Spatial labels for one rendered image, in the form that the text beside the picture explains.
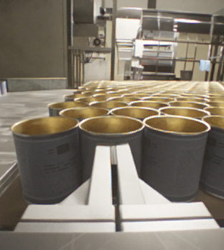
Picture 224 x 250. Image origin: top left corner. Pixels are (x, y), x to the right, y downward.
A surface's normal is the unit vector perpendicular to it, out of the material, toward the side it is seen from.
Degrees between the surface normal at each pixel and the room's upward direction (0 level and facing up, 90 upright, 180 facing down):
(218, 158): 91
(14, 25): 90
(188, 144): 90
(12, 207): 2
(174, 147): 91
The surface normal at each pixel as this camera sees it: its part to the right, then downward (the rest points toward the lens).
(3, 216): 0.00, -0.94
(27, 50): 0.04, 0.28
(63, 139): 0.75, 0.18
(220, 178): -0.66, 0.21
